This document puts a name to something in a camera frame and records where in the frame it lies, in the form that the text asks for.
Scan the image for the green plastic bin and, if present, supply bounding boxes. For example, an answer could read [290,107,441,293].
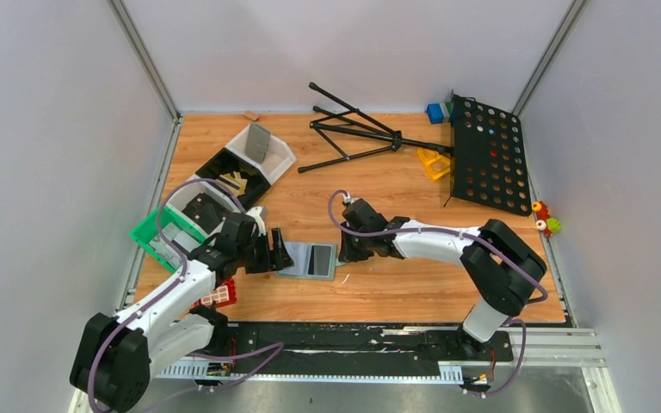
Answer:
[129,208,205,273]

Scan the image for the black item in white bin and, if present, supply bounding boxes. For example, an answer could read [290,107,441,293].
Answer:
[182,194,229,233]

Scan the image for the silver cards in green bin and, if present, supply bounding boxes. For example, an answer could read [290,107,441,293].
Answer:
[148,223,201,272]

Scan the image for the small wooden block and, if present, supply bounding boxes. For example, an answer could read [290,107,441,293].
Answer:
[243,110,260,122]

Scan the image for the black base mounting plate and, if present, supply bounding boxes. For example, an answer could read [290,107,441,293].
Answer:
[201,322,514,377]

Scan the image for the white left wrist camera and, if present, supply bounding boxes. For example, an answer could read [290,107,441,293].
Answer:
[245,206,268,236]

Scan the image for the dark credit card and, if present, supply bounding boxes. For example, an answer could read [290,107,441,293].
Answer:
[307,244,335,279]

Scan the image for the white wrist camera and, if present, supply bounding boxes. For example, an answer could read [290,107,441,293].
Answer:
[342,195,355,207]
[245,206,268,236]

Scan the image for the white plastic bin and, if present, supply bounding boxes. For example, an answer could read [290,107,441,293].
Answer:
[165,175,240,240]
[224,124,297,186]

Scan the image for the black plastic bin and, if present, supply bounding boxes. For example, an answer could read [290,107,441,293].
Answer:
[195,149,270,209]

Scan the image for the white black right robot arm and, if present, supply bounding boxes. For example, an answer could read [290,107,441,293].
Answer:
[334,194,548,343]

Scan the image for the gold cards in black bin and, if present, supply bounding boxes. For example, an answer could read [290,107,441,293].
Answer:
[217,171,248,196]

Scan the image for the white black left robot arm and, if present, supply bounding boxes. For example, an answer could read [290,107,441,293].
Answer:
[69,206,267,412]

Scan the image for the red yellow green toy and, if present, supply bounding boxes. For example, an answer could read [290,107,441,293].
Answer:
[531,200,562,237]

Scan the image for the red white toy block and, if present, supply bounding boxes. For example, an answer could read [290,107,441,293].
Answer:
[195,279,238,308]

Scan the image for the yellow plastic toy frame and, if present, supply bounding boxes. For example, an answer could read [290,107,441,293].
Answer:
[417,148,451,182]

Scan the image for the black folding tripod stand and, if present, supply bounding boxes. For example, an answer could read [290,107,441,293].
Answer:
[297,82,455,174]

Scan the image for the blue toy block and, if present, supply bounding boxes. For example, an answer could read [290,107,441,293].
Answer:
[425,102,453,125]

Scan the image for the black perforated music stand tray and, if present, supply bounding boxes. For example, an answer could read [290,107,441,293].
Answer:
[450,93,532,217]

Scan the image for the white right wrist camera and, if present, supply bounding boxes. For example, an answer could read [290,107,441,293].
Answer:
[342,195,355,207]

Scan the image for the grey card holder in bin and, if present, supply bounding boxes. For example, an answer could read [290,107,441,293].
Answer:
[244,122,271,163]

